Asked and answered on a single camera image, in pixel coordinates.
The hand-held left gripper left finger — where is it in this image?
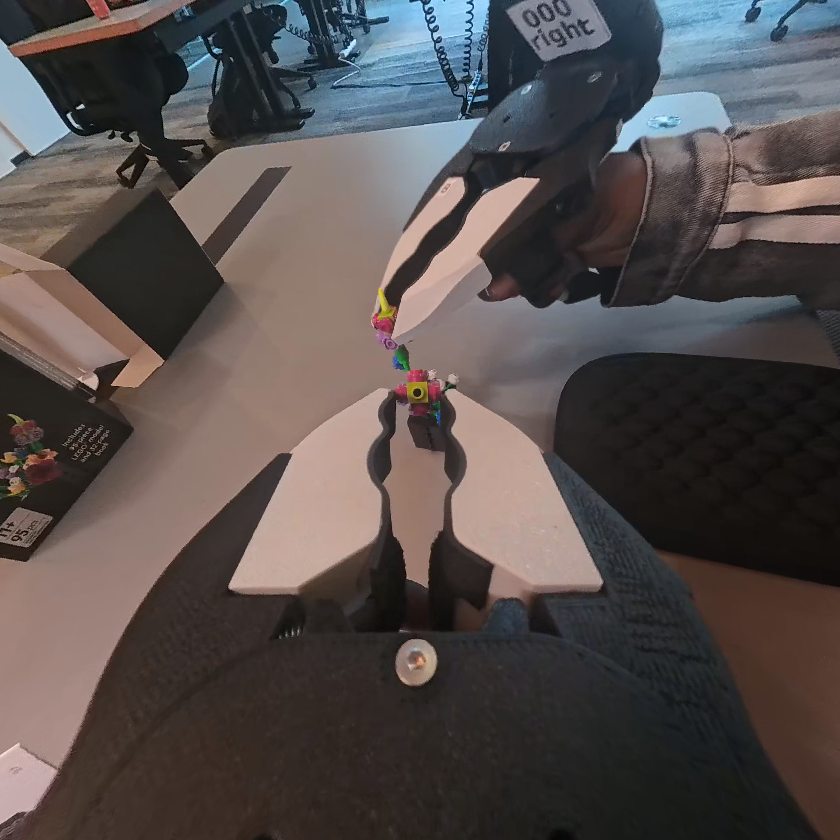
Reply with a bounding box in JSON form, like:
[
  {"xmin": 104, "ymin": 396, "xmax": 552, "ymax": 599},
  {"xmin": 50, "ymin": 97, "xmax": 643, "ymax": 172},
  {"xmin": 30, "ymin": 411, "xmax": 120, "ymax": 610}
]
[{"xmin": 228, "ymin": 387, "xmax": 404, "ymax": 598}]

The office chair wheel base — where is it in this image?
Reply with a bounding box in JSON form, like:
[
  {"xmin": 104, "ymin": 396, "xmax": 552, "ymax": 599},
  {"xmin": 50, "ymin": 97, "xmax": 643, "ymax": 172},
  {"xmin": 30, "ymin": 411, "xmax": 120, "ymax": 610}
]
[{"xmin": 745, "ymin": 0, "xmax": 840, "ymax": 43}]

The brown-edged office desk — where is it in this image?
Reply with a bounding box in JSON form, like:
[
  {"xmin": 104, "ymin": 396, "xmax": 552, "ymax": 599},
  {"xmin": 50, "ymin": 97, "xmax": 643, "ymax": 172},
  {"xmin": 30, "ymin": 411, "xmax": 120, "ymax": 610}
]
[{"xmin": 7, "ymin": 0, "xmax": 198, "ymax": 60}]

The multicoloured brick flower stem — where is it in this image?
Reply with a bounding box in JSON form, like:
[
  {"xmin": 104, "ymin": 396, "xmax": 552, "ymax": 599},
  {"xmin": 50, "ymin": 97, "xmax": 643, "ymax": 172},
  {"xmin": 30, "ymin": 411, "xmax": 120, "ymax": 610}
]
[{"xmin": 371, "ymin": 287, "xmax": 412, "ymax": 374}]

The white desk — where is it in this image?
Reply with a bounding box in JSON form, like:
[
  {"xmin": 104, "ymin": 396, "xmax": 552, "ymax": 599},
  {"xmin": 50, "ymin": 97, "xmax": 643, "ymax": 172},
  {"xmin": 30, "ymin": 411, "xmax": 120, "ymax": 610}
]
[{"xmin": 0, "ymin": 92, "xmax": 840, "ymax": 815}]

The black quilted armrest pad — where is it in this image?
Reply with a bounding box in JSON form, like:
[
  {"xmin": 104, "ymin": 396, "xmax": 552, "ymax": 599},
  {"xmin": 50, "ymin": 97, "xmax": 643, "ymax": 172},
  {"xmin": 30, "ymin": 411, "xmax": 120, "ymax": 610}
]
[{"xmin": 553, "ymin": 353, "xmax": 840, "ymax": 588}]

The open plain black box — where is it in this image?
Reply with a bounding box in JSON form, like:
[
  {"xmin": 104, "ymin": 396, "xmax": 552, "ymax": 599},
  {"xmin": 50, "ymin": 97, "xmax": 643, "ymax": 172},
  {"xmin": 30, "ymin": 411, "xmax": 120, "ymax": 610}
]
[{"xmin": 0, "ymin": 187, "xmax": 226, "ymax": 401}]

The black flower-print product box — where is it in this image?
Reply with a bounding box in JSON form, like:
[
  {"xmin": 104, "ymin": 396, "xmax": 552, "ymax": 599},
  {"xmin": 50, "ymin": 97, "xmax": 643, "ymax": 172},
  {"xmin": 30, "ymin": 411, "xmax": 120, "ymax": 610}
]
[{"xmin": 0, "ymin": 331, "xmax": 135, "ymax": 564}]

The black coiled cable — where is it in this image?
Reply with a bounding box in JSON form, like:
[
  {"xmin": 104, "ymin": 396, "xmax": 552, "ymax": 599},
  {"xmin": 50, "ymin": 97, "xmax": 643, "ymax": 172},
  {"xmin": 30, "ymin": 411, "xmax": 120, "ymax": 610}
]
[{"xmin": 420, "ymin": 0, "xmax": 490, "ymax": 99}]

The colourful LEGO flower model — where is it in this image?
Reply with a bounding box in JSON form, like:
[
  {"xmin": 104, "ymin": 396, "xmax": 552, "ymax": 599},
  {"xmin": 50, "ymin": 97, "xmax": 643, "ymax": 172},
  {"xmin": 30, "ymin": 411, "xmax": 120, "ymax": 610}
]
[{"xmin": 394, "ymin": 367, "xmax": 460, "ymax": 454}]

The person's right hand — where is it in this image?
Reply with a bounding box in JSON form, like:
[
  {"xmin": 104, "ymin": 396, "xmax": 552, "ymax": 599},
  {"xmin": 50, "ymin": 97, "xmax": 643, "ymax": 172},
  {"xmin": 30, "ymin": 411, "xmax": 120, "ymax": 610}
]
[{"xmin": 478, "ymin": 154, "xmax": 649, "ymax": 304}]

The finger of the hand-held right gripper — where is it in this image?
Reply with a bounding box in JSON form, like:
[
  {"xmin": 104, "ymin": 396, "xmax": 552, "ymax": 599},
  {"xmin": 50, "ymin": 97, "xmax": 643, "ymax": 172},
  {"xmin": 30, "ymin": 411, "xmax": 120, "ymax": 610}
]
[
  {"xmin": 392, "ymin": 177, "xmax": 541, "ymax": 344},
  {"xmin": 378, "ymin": 175, "xmax": 487, "ymax": 309}
]

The person's right forearm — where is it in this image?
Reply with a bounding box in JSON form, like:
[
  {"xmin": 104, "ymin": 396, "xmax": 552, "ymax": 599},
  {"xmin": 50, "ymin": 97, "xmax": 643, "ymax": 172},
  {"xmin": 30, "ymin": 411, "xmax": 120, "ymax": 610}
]
[{"xmin": 600, "ymin": 108, "xmax": 840, "ymax": 312}]

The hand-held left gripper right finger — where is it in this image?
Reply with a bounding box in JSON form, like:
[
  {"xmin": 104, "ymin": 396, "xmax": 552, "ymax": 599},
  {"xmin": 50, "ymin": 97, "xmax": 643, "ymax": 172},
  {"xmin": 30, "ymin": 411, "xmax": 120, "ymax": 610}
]
[{"xmin": 430, "ymin": 390, "xmax": 605, "ymax": 597}]

